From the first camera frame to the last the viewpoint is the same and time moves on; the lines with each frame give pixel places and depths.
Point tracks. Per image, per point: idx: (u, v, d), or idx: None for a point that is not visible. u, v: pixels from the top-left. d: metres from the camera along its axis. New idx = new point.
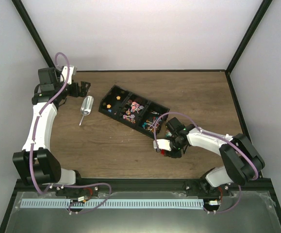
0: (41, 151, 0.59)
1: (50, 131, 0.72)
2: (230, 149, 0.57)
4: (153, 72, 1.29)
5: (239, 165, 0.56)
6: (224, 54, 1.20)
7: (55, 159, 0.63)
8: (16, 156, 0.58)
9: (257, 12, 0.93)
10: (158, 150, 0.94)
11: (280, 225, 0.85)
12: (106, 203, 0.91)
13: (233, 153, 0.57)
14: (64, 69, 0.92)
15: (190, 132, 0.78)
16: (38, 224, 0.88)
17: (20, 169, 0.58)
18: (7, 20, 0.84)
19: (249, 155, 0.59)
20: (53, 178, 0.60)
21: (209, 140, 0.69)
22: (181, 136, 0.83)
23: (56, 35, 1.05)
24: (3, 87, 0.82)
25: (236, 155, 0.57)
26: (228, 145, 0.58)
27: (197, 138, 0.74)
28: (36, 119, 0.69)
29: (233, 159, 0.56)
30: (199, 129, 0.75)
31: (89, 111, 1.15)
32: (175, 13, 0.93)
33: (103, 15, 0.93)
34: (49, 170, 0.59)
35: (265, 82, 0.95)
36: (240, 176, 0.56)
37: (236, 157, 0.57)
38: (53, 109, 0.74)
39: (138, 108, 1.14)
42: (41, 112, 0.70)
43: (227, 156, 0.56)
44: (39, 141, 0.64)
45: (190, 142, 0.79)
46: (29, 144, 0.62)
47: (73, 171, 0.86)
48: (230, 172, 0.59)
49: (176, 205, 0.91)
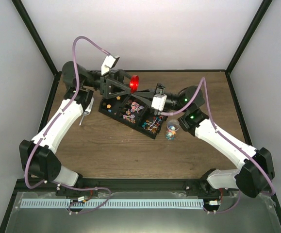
0: (44, 149, 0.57)
1: (66, 130, 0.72)
2: (253, 168, 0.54)
4: (152, 72, 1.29)
5: (257, 186, 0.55)
6: (224, 54, 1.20)
7: (57, 160, 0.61)
8: (24, 143, 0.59)
9: (257, 12, 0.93)
10: (157, 93, 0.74)
11: (280, 225, 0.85)
12: (107, 203, 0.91)
13: (255, 173, 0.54)
14: (107, 58, 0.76)
15: (200, 125, 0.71)
16: (37, 224, 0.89)
17: (22, 156, 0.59)
18: (8, 19, 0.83)
19: (265, 170, 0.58)
20: (46, 178, 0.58)
21: (226, 145, 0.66)
22: (188, 124, 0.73)
23: (57, 35, 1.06)
24: (3, 86, 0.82)
25: (257, 174, 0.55)
26: (252, 165, 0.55)
27: (210, 136, 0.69)
28: (57, 114, 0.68)
29: (255, 180, 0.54)
30: (215, 127, 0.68)
31: (89, 111, 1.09)
32: (175, 13, 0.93)
33: (104, 14, 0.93)
34: (44, 169, 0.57)
35: (264, 82, 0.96)
36: (255, 195, 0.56)
37: (257, 177, 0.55)
38: (78, 110, 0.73)
39: (138, 107, 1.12)
42: (64, 109, 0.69)
43: (252, 177, 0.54)
44: (49, 139, 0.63)
45: (196, 134, 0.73)
46: (38, 137, 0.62)
47: (77, 174, 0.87)
48: (242, 187, 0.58)
49: (176, 205, 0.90)
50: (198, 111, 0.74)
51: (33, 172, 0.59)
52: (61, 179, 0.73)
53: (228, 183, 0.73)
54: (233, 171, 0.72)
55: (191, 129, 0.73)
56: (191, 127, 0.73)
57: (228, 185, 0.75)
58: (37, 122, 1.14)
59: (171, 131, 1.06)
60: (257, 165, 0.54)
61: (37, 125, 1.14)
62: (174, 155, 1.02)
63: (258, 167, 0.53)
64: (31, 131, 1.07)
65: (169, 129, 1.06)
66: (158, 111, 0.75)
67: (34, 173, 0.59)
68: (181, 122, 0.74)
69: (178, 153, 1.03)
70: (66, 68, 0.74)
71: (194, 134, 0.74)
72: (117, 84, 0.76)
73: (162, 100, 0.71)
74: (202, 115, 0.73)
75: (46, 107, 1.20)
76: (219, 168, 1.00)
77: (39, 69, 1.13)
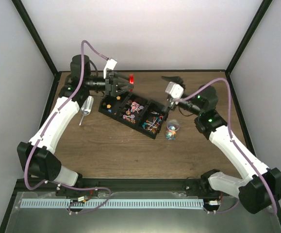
0: (42, 150, 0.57)
1: (63, 129, 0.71)
2: (259, 186, 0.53)
4: (152, 72, 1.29)
5: (260, 204, 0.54)
6: (225, 54, 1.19)
7: (57, 160, 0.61)
8: (22, 144, 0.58)
9: (257, 11, 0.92)
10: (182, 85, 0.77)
11: (280, 225, 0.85)
12: (107, 203, 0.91)
13: (260, 191, 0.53)
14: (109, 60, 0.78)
15: (217, 130, 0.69)
16: (38, 224, 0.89)
17: (20, 158, 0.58)
18: (8, 20, 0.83)
19: (272, 191, 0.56)
20: (47, 177, 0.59)
21: (238, 157, 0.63)
22: (204, 126, 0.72)
23: (57, 35, 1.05)
24: (4, 87, 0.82)
25: (262, 192, 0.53)
26: (258, 182, 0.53)
27: (224, 143, 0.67)
28: (53, 114, 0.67)
29: (257, 197, 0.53)
30: (231, 136, 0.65)
31: (89, 111, 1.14)
32: (175, 12, 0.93)
33: (103, 14, 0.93)
34: (44, 169, 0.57)
35: (265, 82, 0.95)
36: (253, 211, 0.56)
37: (261, 195, 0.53)
38: (74, 108, 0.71)
39: (138, 107, 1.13)
42: (59, 109, 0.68)
43: (255, 195, 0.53)
44: (46, 139, 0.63)
45: (210, 138, 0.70)
46: (36, 139, 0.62)
47: (77, 174, 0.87)
48: (243, 200, 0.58)
49: (176, 205, 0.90)
50: (216, 115, 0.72)
51: (32, 173, 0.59)
52: (61, 179, 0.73)
53: (229, 190, 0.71)
54: (238, 180, 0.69)
55: (207, 132, 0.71)
56: (207, 130, 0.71)
57: (228, 192, 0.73)
58: (37, 122, 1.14)
59: (171, 132, 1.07)
60: (267, 186, 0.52)
61: (37, 125, 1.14)
62: (174, 155, 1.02)
63: (267, 189, 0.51)
64: (31, 132, 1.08)
65: (169, 129, 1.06)
66: (172, 101, 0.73)
67: (34, 174, 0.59)
68: (197, 123, 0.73)
69: (178, 153, 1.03)
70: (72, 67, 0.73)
71: (208, 137, 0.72)
72: (121, 80, 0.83)
73: (174, 87, 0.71)
74: (220, 120, 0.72)
75: (46, 107, 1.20)
76: (219, 168, 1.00)
77: (39, 69, 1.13)
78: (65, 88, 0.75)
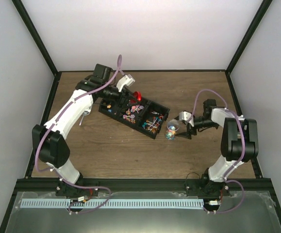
0: (56, 134, 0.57)
1: (76, 120, 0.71)
2: (232, 120, 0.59)
4: (152, 72, 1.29)
5: (229, 137, 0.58)
6: (225, 54, 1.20)
7: (66, 147, 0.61)
8: (36, 127, 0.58)
9: (257, 11, 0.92)
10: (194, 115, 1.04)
11: (280, 225, 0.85)
12: (107, 203, 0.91)
13: (232, 126, 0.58)
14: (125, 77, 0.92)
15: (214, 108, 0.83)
16: (37, 224, 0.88)
17: (33, 141, 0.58)
18: (8, 20, 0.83)
19: (248, 138, 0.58)
20: (56, 162, 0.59)
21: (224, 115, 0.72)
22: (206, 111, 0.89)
23: (57, 34, 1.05)
24: (4, 87, 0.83)
25: (235, 128, 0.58)
26: (233, 119, 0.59)
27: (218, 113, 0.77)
28: (69, 103, 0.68)
29: (229, 130, 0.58)
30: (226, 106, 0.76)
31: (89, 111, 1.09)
32: (175, 12, 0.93)
33: (104, 14, 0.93)
34: (54, 154, 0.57)
35: (264, 82, 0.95)
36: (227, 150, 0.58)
37: (233, 130, 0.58)
38: (88, 101, 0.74)
39: (138, 107, 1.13)
42: (75, 99, 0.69)
43: (227, 127, 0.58)
44: (60, 124, 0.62)
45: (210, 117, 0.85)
46: (50, 124, 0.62)
47: (78, 173, 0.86)
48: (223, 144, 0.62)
49: (176, 206, 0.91)
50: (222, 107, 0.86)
51: (41, 156, 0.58)
52: (64, 172, 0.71)
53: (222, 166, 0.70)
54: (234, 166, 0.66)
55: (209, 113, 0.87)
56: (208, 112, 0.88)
57: (222, 171, 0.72)
58: (37, 122, 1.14)
59: (171, 131, 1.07)
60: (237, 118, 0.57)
61: None
62: (174, 156, 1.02)
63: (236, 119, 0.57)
64: None
65: (169, 129, 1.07)
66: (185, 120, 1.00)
67: (43, 158, 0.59)
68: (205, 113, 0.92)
69: (177, 153, 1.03)
70: (96, 69, 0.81)
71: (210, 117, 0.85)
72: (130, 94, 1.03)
73: (183, 113, 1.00)
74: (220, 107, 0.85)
75: (46, 107, 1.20)
76: None
77: (39, 69, 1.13)
78: (82, 81, 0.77)
